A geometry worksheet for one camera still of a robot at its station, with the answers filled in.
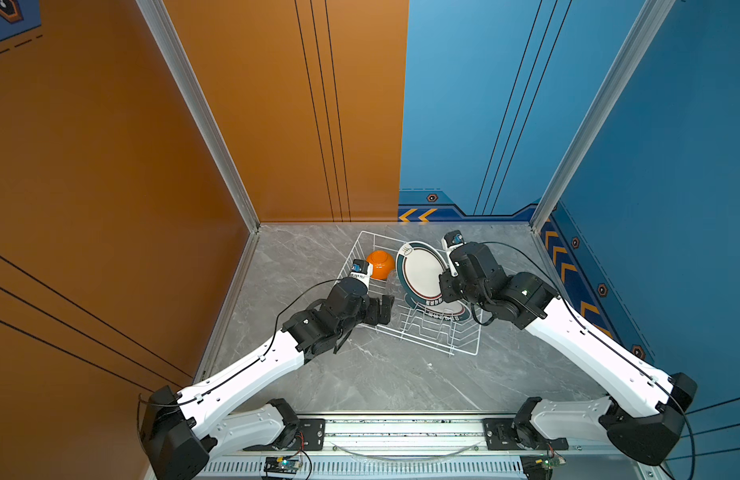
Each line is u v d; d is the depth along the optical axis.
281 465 0.71
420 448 0.73
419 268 0.80
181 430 0.38
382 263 1.00
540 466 0.70
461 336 0.87
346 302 0.55
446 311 0.88
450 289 0.62
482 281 0.49
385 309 0.67
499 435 0.72
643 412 0.39
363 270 0.65
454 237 0.61
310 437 0.73
